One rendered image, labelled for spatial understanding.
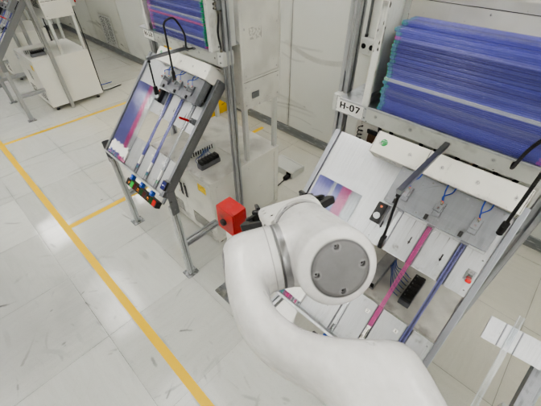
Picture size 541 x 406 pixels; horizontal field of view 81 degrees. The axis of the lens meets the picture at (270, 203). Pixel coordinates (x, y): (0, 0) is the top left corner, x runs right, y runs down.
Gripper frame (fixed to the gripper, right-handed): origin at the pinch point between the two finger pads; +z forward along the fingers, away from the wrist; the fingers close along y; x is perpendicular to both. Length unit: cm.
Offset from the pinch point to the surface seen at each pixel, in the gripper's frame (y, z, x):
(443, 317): 60, 52, -81
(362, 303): 24, 42, -55
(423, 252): 47, 35, -40
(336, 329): 13, 44, -64
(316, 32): 101, 236, 81
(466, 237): 56, 24, -33
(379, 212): 39, 44, -24
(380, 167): 47, 54, -11
